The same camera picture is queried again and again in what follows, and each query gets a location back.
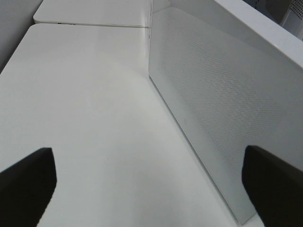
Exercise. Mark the white microwave door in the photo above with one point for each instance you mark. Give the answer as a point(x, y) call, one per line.
point(231, 77)

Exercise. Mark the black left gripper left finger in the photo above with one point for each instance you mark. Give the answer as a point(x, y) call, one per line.
point(26, 189)

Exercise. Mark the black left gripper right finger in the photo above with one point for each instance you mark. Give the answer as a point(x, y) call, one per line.
point(274, 187)

